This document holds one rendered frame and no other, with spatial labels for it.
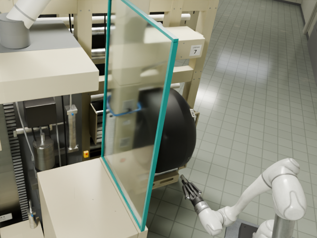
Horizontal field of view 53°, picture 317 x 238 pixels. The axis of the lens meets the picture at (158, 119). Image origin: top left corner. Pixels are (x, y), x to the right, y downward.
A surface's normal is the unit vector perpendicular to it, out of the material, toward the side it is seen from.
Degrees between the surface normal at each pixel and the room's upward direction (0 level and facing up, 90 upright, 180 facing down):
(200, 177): 0
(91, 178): 0
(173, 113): 33
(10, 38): 90
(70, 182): 0
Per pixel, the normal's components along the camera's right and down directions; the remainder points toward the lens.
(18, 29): 0.58, 0.53
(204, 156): 0.14, -0.81
